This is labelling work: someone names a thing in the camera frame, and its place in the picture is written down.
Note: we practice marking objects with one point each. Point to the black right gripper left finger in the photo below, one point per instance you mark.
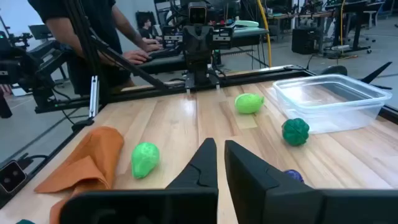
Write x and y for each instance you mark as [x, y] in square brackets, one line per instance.
[202, 174]

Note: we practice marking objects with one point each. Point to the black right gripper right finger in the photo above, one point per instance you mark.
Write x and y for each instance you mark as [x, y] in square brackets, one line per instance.
[255, 193]

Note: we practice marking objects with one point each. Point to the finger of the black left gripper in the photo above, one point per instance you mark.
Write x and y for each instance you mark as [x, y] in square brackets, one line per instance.
[190, 46]
[206, 46]

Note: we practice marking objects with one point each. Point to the purple toy eggplant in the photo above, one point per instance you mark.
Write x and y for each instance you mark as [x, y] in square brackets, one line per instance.
[294, 175]

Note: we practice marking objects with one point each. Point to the light green toy pear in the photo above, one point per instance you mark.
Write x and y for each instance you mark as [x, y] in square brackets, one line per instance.
[144, 159]

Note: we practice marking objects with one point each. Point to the light green split toy fruit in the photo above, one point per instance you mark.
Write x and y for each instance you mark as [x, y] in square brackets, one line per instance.
[248, 103]

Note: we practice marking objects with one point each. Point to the dark green toy vegetable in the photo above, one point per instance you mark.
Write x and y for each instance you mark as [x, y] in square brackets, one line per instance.
[295, 132]

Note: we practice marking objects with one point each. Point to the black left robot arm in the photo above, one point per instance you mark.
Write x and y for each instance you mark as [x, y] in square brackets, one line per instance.
[199, 77]

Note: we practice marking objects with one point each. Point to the clear plastic tupperware container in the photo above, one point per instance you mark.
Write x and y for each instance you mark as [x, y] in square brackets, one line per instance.
[329, 118]

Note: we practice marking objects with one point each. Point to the black keyboard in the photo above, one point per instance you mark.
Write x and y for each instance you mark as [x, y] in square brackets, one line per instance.
[161, 53]

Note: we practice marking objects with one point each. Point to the person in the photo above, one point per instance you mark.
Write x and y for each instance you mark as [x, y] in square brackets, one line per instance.
[145, 29]
[102, 25]

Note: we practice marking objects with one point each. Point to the dark grey desk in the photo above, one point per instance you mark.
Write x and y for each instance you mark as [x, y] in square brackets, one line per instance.
[248, 35]

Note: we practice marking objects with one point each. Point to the black equipment box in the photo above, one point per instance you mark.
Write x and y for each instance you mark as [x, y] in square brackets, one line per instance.
[306, 42]

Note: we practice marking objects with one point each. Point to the orange cloth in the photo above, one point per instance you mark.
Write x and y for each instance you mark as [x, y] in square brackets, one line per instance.
[87, 155]

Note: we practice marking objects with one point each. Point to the dark laptop screen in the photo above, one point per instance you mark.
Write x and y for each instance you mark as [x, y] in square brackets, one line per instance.
[40, 32]

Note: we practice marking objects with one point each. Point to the black-legged workbench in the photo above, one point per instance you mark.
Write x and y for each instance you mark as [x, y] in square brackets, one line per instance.
[358, 28]

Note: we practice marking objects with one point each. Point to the black equipment stand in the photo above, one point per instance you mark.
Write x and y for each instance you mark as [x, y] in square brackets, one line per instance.
[21, 68]

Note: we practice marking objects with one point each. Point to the dark teal cloth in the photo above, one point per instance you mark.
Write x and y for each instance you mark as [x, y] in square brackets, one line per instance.
[25, 221]

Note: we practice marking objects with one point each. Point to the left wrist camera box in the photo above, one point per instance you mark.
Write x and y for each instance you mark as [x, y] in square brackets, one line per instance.
[197, 12]

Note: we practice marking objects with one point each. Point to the silver aluminium bracket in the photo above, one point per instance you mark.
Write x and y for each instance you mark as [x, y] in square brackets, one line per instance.
[94, 96]

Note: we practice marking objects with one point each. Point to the black table-level camera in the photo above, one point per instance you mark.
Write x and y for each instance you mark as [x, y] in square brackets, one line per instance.
[12, 176]

